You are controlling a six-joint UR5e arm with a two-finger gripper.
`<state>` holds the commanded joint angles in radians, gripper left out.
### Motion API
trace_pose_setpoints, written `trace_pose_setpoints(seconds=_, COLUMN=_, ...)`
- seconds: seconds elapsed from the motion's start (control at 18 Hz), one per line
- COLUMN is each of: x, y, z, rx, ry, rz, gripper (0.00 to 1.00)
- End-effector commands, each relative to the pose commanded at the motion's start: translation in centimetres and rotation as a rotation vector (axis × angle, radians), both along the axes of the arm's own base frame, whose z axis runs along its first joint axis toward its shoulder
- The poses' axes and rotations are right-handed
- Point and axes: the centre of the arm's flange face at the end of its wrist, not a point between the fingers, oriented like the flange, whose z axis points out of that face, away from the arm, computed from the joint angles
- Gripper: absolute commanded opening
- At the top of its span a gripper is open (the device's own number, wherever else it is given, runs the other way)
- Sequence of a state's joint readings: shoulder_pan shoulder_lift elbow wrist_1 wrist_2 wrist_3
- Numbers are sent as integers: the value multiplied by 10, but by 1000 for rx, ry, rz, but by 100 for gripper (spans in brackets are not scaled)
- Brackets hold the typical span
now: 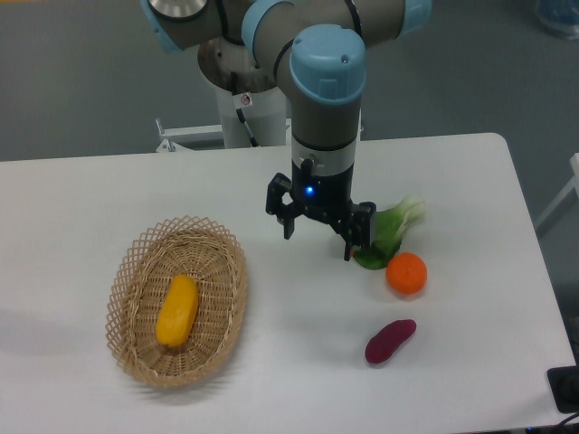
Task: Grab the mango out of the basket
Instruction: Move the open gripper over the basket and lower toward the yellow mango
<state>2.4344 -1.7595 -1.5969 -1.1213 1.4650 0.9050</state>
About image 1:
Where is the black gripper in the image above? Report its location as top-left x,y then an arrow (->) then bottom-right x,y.
265,164 -> 377,261

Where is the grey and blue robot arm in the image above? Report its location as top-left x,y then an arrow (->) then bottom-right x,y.
141,1 -> 432,251

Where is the oval woven wicker basket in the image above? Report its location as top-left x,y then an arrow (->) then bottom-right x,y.
106,216 -> 248,387

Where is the yellow mango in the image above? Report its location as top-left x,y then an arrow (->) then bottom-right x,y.
156,275 -> 199,347

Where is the green bok choy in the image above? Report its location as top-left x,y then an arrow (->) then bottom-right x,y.
353,194 -> 425,270

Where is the orange fruit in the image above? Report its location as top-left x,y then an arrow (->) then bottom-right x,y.
385,252 -> 428,296

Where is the purple sweet potato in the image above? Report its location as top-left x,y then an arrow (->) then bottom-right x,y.
365,319 -> 417,364

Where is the white furniture at right edge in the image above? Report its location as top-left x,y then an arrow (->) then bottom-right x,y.
534,153 -> 578,237

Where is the black device at table edge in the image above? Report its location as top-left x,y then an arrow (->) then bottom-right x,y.
546,365 -> 578,414

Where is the blue object top right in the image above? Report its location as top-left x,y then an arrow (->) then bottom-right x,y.
536,0 -> 578,41

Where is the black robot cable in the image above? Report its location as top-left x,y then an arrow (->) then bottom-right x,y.
232,71 -> 261,148

